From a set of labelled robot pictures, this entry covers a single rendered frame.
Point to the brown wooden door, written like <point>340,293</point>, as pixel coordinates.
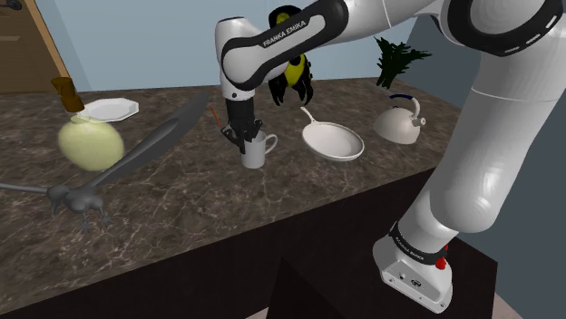
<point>26,48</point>

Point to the dark robot stand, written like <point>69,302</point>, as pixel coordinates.
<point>353,282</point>

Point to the yellow and black penguin figure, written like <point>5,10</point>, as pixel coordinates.
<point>295,73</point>

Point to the white frying pan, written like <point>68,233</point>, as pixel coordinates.
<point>332,140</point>

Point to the dark green plant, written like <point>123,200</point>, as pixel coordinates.
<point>395,59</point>

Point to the white mug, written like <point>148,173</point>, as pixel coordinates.
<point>255,152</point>

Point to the orange pencil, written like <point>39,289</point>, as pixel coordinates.
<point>215,116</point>

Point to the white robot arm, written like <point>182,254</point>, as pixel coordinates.
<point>495,145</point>

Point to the grey bird figure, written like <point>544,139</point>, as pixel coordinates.
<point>132,154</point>

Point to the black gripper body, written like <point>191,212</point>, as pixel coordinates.
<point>239,114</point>

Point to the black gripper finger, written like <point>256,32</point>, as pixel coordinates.
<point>233,138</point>
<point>256,129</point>

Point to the white octagonal plate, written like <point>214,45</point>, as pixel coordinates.
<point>109,109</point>

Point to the pale yellow round vase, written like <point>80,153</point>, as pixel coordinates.
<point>90,143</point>

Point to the brown wooden pepper mill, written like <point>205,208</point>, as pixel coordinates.
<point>68,95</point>

